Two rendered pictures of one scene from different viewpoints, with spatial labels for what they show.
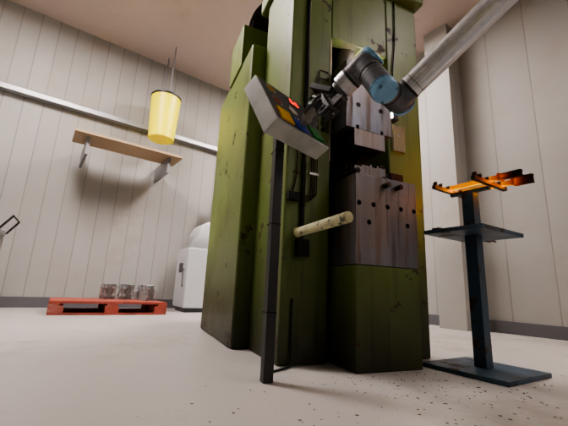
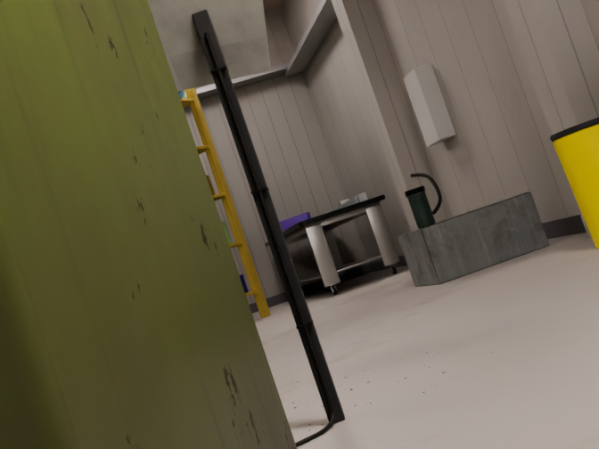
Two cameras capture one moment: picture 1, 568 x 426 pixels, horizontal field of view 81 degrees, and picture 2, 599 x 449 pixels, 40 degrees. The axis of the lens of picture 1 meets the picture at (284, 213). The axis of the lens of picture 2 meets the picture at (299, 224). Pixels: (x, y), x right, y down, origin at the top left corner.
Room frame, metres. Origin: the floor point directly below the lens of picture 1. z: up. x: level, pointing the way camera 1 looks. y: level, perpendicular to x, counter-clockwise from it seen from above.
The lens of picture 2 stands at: (3.19, 0.96, 0.40)
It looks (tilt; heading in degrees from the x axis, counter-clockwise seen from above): 3 degrees up; 205
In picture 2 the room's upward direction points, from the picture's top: 19 degrees counter-clockwise
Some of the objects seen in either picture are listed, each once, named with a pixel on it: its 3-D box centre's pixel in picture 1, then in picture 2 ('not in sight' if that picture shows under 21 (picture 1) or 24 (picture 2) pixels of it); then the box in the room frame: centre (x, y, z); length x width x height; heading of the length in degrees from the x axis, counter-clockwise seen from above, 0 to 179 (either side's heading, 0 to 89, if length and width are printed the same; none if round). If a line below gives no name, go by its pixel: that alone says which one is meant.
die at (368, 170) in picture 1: (347, 182); not in sight; (1.85, -0.36, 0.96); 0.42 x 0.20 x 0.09; 23
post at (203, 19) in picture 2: (273, 239); (267, 215); (1.37, 0.04, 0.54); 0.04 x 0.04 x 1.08; 23
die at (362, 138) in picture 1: (347, 153); not in sight; (1.85, -0.36, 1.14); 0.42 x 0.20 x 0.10; 23
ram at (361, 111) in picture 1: (353, 117); not in sight; (1.87, -0.40, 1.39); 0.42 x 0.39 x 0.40; 23
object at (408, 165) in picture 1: (382, 170); not in sight; (2.14, -0.65, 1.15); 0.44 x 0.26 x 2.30; 23
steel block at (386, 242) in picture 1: (354, 229); not in sight; (1.88, -0.41, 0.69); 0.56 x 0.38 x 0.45; 23
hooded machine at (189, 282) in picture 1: (202, 265); not in sight; (4.69, 1.09, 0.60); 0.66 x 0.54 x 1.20; 126
